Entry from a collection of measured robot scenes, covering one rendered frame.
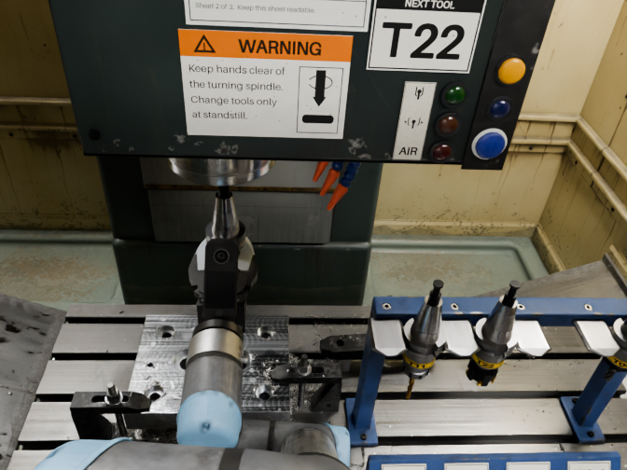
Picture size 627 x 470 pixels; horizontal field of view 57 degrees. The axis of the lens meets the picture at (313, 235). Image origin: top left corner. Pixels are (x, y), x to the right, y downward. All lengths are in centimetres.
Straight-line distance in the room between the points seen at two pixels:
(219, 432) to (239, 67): 41
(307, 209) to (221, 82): 91
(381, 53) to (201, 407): 44
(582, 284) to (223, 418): 123
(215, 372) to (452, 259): 140
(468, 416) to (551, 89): 104
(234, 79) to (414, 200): 145
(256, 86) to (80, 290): 143
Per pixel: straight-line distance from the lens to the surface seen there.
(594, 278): 175
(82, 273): 197
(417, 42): 56
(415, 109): 58
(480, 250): 210
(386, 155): 61
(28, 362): 167
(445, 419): 120
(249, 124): 58
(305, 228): 147
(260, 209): 144
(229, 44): 55
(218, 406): 72
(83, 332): 135
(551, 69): 184
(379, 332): 88
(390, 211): 197
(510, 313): 88
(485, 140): 61
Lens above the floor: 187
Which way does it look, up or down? 39 degrees down
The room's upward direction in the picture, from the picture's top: 4 degrees clockwise
